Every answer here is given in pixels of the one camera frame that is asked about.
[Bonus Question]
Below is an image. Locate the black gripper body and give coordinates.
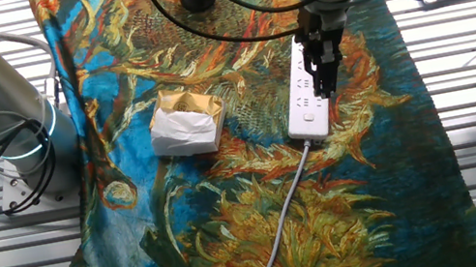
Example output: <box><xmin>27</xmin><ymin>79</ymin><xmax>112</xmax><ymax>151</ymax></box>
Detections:
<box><xmin>289</xmin><ymin>2</ymin><xmax>350</xmax><ymax>68</ymax></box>

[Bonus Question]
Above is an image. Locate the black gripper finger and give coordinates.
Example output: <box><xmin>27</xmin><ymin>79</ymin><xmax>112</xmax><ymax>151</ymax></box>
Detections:
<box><xmin>302</xmin><ymin>53</ymin><xmax>331</xmax><ymax>100</ymax></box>
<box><xmin>318</xmin><ymin>40</ymin><xmax>346</xmax><ymax>100</ymax></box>

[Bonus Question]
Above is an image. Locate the white power strip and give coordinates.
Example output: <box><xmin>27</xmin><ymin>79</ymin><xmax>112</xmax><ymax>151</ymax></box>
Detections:
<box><xmin>271</xmin><ymin>33</ymin><xmax>337</xmax><ymax>148</ymax></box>

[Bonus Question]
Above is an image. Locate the gold white tissue pack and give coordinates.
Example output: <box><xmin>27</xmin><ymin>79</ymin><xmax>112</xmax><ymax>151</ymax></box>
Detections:
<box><xmin>141</xmin><ymin>78</ymin><xmax>235</xmax><ymax>163</ymax></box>

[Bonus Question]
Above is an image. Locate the sunflower painting cloth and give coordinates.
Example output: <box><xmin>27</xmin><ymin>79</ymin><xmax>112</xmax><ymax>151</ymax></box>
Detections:
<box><xmin>0</xmin><ymin>0</ymin><xmax>476</xmax><ymax>267</ymax></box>

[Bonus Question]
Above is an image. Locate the grey power strip cord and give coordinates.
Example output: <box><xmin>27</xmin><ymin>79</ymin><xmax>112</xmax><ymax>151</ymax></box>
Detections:
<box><xmin>221</xmin><ymin>138</ymin><xmax>335</xmax><ymax>267</ymax></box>

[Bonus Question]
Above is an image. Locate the grey base cable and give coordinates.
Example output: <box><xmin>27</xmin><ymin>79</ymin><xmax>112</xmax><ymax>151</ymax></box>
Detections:
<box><xmin>0</xmin><ymin>18</ymin><xmax>65</xmax><ymax>117</ymax></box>

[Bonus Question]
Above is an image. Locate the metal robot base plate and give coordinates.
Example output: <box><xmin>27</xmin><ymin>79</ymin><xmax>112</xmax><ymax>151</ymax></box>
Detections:
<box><xmin>0</xmin><ymin>150</ymin><xmax>84</xmax><ymax>217</ymax></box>

